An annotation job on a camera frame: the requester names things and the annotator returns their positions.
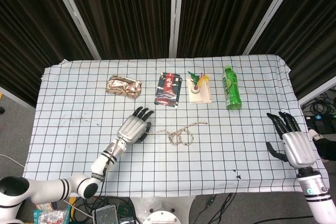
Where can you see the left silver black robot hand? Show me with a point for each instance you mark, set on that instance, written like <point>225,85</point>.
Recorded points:
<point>131,128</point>

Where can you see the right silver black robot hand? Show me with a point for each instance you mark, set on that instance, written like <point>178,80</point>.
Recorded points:
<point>298,148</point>

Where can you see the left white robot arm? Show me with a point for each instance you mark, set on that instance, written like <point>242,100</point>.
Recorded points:
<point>101,165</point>

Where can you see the black white sneaker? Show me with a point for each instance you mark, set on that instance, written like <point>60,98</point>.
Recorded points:
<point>326,149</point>

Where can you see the black power strip with lights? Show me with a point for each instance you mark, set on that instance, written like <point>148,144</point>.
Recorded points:
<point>319,119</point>

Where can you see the gold red wrapped package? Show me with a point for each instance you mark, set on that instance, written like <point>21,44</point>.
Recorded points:
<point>123,87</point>

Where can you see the white black checkered tablecloth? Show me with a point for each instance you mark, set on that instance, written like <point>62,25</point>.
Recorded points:
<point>157,166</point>

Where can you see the dark red snack packet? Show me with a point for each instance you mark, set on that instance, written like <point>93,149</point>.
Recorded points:
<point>168,90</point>

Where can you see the green yellow feather shuttlecock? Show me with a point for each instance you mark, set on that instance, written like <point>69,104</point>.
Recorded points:
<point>194,90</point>

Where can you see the green plastic drink bottle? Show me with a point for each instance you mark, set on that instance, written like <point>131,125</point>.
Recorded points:
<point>232,90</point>

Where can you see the small device with screen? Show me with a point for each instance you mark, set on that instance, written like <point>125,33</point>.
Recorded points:
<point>105,214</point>

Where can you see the white robot torso base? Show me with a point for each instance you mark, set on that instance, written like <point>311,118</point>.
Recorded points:
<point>162,217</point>

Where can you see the dark pleated partition panel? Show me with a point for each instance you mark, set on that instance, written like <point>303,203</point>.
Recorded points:
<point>309,37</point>
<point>123,11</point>
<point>223,11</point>
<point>31,37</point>

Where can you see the teal red snack bag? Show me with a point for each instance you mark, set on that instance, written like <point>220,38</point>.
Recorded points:
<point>50,214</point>

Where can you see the black shoe tip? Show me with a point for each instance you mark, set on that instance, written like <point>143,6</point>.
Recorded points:
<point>1,110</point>

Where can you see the white aluminium partition post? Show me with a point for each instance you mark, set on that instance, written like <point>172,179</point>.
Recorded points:
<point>317,91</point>
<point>270,9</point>
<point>15,96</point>
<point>175,11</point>
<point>76,16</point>

